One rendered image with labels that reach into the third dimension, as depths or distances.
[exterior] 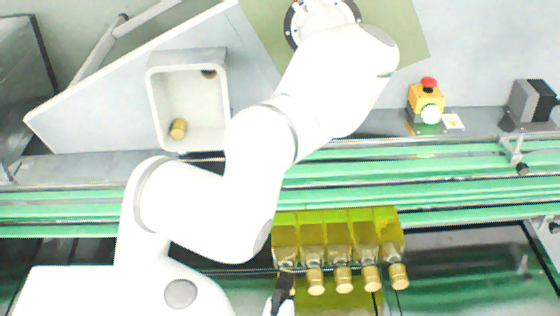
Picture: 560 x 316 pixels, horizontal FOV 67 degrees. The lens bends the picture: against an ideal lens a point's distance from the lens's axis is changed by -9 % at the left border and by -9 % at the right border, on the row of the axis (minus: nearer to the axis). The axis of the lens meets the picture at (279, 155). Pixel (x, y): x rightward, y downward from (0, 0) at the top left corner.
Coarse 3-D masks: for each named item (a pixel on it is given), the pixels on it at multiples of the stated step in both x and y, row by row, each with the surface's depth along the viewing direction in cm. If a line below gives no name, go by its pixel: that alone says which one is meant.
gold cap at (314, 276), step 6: (312, 270) 91; (318, 270) 91; (306, 276) 92; (312, 276) 90; (318, 276) 90; (306, 282) 91; (312, 282) 89; (318, 282) 89; (312, 288) 89; (318, 288) 89; (324, 288) 89; (312, 294) 90; (318, 294) 90
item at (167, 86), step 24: (168, 72) 102; (192, 72) 102; (168, 96) 106; (192, 96) 106; (216, 96) 106; (168, 120) 109; (192, 120) 110; (216, 120) 111; (168, 144) 107; (192, 144) 107; (216, 144) 107
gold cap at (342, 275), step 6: (336, 270) 92; (342, 270) 91; (348, 270) 91; (336, 276) 91; (342, 276) 90; (348, 276) 90; (336, 282) 90; (342, 282) 89; (348, 282) 89; (336, 288) 89; (342, 288) 89; (348, 288) 89
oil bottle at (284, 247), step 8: (280, 216) 102; (288, 216) 102; (272, 224) 100; (280, 224) 100; (288, 224) 100; (296, 224) 101; (272, 232) 99; (280, 232) 98; (288, 232) 98; (296, 232) 99; (272, 240) 97; (280, 240) 97; (288, 240) 96; (296, 240) 97; (272, 248) 95; (280, 248) 95; (288, 248) 95; (296, 248) 95; (272, 256) 95; (280, 256) 94; (288, 256) 94; (296, 256) 95; (296, 264) 96
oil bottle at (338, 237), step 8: (328, 208) 103; (336, 208) 103; (344, 208) 103; (328, 216) 101; (336, 216) 101; (344, 216) 101; (328, 224) 100; (336, 224) 100; (344, 224) 99; (328, 232) 98; (336, 232) 98; (344, 232) 98; (328, 240) 96; (336, 240) 96; (344, 240) 96; (328, 248) 95; (336, 248) 94; (344, 248) 94; (352, 248) 95; (328, 256) 95; (336, 256) 94; (344, 256) 94
